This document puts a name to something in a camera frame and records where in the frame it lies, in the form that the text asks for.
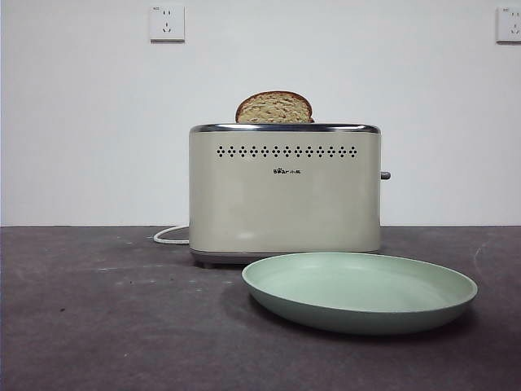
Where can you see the pale green round plate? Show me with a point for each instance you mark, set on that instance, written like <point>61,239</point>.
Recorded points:
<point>358,293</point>

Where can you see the white wall socket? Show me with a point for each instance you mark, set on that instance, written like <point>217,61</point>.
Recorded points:
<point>509,25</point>
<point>167,23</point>

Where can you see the cream two-slot toaster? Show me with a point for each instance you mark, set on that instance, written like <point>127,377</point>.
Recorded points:
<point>285,203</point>

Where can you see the pale speckled bread slice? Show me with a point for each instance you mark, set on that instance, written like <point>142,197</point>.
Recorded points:
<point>273,108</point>

